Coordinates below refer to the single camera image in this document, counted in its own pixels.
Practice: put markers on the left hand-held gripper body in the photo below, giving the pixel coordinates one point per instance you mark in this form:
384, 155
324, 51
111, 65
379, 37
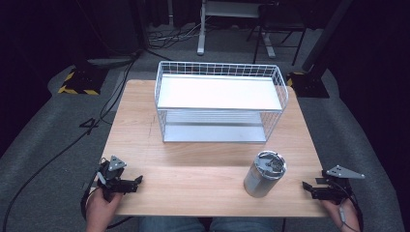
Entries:
111, 180

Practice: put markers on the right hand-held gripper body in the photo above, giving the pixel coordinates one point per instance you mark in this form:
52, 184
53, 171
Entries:
336, 190

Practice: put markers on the stainless steel tumbler cup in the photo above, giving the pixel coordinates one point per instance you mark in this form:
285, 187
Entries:
261, 180

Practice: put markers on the person's right hand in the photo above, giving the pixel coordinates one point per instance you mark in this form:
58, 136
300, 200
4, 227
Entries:
349, 217

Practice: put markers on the person's left hand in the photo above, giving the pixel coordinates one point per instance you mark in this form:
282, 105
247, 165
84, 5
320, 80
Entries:
100, 209

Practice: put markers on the person's left leg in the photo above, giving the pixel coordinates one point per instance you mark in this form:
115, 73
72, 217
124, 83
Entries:
172, 225

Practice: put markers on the person's leg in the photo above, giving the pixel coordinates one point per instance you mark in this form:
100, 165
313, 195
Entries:
172, 225
246, 225

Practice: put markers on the person's right leg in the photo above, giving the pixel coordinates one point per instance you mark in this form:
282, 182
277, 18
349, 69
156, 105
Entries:
246, 225

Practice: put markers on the black yellow striped stand base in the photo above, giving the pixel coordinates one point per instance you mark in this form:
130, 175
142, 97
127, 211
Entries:
309, 86
82, 82

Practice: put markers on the black chair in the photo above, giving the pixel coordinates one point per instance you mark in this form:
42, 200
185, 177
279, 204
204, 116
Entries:
278, 22

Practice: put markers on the black slanted stand post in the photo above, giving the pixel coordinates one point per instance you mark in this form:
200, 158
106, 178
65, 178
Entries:
327, 35

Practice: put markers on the white desk frame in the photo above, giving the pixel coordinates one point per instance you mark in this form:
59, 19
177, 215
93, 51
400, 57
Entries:
202, 32

